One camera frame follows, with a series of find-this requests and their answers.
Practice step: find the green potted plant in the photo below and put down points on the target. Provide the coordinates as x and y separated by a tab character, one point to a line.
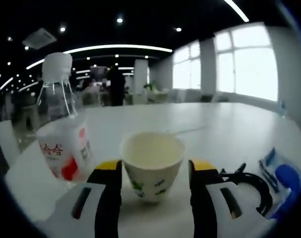
151	88

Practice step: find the white paper cup green print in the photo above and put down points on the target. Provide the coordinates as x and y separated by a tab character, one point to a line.
152	173

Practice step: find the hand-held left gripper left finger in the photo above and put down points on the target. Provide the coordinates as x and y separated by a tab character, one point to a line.
76	223

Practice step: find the blue tissue pack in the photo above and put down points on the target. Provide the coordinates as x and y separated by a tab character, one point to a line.
282	188

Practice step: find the clear water bottle red label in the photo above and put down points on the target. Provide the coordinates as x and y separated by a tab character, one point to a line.
63	143

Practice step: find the small clear bottle blue label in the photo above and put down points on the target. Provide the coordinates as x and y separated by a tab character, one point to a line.
282	109

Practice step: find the large window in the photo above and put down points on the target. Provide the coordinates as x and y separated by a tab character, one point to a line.
247	64

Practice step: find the white tabletop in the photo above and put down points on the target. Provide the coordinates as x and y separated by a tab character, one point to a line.
214	124

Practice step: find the curved ceiling light strip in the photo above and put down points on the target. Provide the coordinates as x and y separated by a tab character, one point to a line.
103	48

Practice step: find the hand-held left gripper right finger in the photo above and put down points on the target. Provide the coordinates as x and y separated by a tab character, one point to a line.
204	218

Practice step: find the ceiling air conditioner unit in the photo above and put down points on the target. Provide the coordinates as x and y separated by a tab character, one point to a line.
40	38

